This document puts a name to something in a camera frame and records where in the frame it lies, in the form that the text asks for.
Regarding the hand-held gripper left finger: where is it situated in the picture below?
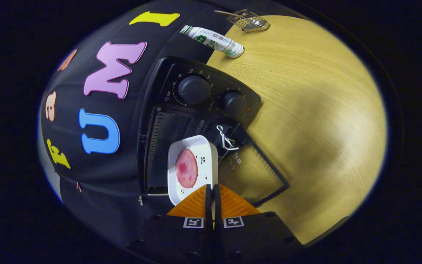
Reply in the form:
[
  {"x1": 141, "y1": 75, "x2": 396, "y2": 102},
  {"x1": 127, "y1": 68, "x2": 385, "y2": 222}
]
[{"x1": 127, "y1": 184, "x2": 213, "y2": 264}]

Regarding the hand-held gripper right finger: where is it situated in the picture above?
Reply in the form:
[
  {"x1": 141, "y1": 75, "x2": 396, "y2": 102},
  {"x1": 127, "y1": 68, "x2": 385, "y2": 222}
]
[{"x1": 214, "y1": 184, "x2": 303, "y2": 264}]

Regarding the pink ham slice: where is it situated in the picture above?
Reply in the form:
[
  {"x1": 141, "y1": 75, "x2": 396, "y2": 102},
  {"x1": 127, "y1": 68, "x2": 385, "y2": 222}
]
[{"x1": 175, "y1": 148, "x2": 199, "y2": 188}]

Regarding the white rectangular tray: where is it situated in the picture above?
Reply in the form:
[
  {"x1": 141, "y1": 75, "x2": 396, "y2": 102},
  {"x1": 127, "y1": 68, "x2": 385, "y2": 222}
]
[{"x1": 167, "y1": 135, "x2": 219, "y2": 206}]

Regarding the black toaster oven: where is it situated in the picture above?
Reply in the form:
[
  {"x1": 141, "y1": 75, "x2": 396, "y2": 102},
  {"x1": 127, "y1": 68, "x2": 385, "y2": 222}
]
[{"x1": 137, "y1": 56, "x2": 290, "y2": 208}]

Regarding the white plastic bottle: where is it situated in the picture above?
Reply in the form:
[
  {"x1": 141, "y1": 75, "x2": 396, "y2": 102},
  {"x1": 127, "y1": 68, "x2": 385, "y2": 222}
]
[{"x1": 180, "y1": 25, "x2": 245, "y2": 58}]

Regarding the metal wire basket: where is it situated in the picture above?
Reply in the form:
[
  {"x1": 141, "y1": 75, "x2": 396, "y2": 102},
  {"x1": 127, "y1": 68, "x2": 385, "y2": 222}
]
[{"x1": 229, "y1": 9, "x2": 271, "y2": 33}]

